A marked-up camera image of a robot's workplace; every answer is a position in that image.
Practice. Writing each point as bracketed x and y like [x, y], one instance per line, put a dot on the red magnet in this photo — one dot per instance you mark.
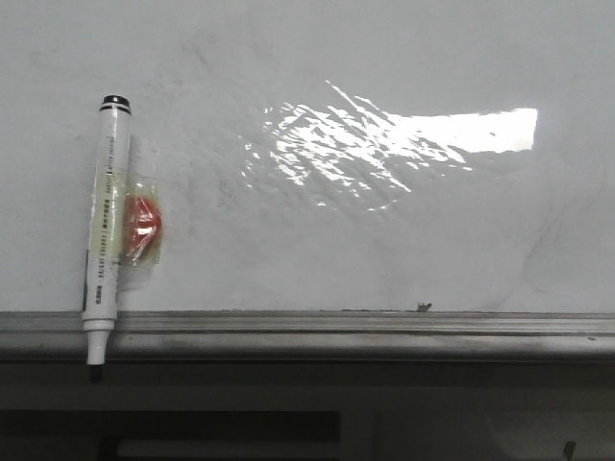
[142, 225]

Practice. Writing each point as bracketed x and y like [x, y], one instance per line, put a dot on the white whiteboard marker pen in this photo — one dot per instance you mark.
[105, 242]

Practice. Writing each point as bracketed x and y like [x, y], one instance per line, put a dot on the white whiteboard surface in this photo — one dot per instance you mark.
[316, 155]

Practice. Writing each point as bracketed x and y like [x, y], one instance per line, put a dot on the aluminium whiteboard tray rail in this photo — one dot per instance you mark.
[360, 335]

